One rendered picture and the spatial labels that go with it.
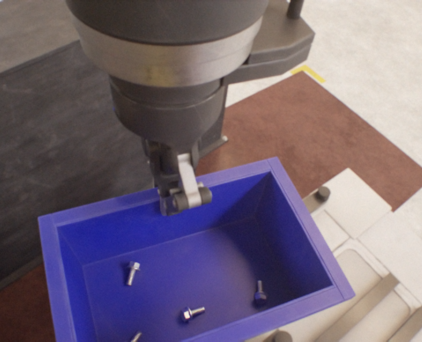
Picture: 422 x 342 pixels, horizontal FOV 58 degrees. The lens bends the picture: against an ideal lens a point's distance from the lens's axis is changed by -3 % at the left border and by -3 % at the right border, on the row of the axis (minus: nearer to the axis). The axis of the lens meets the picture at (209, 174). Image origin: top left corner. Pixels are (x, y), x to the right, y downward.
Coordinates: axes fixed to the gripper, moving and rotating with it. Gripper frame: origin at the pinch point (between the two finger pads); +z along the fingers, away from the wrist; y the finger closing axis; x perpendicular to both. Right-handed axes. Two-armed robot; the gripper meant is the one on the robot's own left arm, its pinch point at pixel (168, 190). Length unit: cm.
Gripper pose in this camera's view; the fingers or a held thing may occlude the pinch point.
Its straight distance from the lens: 36.1
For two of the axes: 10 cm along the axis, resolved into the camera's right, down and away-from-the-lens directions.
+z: -0.8, 5.9, 8.1
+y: 3.5, 7.7, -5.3
